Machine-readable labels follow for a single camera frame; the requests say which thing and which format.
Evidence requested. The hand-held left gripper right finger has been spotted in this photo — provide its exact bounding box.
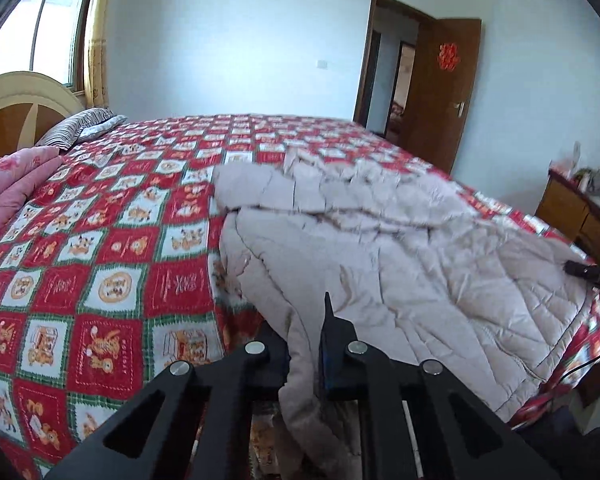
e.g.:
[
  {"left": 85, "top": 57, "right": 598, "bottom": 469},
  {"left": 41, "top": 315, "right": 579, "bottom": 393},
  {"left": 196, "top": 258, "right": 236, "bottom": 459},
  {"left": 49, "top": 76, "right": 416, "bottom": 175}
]
[{"left": 319, "top": 290, "right": 561, "bottom": 480}]

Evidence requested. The brown door frame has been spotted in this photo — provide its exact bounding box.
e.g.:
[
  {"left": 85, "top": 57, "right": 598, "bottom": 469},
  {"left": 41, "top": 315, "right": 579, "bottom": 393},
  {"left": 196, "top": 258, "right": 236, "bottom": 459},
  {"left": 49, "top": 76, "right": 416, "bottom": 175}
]
[{"left": 353, "top": 0, "right": 439, "bottom": 144}]

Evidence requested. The brown wooden door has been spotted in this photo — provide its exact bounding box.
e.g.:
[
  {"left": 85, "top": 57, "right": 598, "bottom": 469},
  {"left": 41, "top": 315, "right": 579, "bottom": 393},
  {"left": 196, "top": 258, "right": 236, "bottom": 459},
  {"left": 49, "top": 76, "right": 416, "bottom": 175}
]
[{"left": 404, "top": 18, "right": 483, "bottom": 176}]

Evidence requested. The wooden cabinet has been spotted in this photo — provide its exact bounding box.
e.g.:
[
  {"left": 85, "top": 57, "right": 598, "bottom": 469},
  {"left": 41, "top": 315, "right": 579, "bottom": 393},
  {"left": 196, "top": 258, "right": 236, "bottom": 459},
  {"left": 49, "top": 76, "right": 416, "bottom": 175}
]
[{"left": 535, "top": 169, "right": 600, "bottom": 267}]

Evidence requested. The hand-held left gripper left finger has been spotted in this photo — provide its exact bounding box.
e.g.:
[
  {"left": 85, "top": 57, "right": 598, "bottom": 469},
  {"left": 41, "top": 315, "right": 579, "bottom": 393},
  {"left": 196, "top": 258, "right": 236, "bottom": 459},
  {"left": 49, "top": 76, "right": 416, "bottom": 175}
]
[{"left": 45, "top": 321, "right": 292, "bottom": 480}]

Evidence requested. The striped pillow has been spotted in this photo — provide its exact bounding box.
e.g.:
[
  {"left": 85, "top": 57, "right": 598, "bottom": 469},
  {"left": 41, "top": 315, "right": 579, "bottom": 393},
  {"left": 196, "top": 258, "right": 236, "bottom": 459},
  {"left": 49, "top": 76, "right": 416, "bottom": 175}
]
[{"left": 34, "top": 107, "right": 116, "bottom": 152}]

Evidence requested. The red checkered cartoon bedspread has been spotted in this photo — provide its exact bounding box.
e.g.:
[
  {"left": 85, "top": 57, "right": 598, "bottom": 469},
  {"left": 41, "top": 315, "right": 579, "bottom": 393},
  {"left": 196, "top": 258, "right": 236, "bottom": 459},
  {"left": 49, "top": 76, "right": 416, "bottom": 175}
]
[{"left": 0, "top": 112, "right": 600, "bottom": 480}]

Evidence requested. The black cable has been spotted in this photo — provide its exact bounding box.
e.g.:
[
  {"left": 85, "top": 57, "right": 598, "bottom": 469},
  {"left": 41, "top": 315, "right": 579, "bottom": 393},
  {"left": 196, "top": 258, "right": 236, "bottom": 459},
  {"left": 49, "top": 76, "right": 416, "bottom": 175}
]
[{"left": 544, "top": 350, "right": 600, "bottom": 386}]

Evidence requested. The clutter on cabinet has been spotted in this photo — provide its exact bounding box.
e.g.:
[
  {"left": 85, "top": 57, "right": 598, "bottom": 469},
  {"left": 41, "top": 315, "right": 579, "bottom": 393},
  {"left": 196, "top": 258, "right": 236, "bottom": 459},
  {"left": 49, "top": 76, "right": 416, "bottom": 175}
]
[{"left": 550, "top": 141, "right": 600, "bottom": 197}]

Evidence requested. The wooden fan-pattern headboard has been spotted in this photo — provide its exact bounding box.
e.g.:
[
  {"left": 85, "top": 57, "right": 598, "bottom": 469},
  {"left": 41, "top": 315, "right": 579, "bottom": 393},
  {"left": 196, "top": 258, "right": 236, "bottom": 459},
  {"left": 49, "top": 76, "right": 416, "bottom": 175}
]
[{"left": 0, "top": 72, "right": 87, "bottom": 169}]

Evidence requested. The red paper door decoration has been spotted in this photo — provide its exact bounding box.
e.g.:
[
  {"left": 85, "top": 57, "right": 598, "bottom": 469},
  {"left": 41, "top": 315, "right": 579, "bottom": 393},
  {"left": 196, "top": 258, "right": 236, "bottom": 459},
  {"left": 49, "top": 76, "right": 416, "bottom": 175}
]
[{"left": 438, "top": 42, "right": 460, "bottom": 72}]

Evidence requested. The window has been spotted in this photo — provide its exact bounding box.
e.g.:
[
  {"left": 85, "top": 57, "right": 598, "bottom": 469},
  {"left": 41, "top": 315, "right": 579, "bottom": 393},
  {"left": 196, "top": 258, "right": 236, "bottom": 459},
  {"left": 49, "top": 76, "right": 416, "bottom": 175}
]
[{"left": 0, "top": 0, "right": 94, "bottom": 95}]

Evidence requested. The grey pillow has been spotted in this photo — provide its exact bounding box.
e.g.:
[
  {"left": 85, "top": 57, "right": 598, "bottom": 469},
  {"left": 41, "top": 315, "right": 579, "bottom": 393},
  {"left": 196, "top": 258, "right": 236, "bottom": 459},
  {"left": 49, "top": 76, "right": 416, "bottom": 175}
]
[{"left": 76, "top": 115, "right": 129, "bottom": 144}]

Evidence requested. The narrow yellow curtain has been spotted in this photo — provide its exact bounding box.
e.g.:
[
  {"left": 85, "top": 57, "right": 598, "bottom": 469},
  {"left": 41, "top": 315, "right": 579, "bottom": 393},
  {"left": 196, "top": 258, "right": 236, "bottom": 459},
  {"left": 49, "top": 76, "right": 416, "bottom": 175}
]
[{"left": 82, "top": 0, "right": 122, "bottom": 117}]

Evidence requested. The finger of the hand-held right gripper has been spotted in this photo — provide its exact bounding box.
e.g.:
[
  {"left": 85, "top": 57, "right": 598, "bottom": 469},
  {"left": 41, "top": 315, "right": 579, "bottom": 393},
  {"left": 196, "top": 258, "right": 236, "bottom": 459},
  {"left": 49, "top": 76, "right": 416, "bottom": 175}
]
[{"left": 564, "top": 259, "right": 600, "bottom": 289}]

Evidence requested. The light grey quilted puffer jacket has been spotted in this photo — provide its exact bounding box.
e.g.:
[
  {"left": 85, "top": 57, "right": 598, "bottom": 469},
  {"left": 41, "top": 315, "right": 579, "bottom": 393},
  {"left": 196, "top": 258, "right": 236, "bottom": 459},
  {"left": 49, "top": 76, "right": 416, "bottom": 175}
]
[{"left": 212, "top": 142, "right": 599, "bottom": 480}]

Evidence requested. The folded pink floral quilt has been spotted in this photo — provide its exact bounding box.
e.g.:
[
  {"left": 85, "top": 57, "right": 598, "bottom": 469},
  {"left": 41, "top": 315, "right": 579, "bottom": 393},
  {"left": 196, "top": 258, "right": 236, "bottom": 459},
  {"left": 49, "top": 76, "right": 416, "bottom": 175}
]
[{"left": 0, "top": 147, "right": 66, "bottom": 244}]

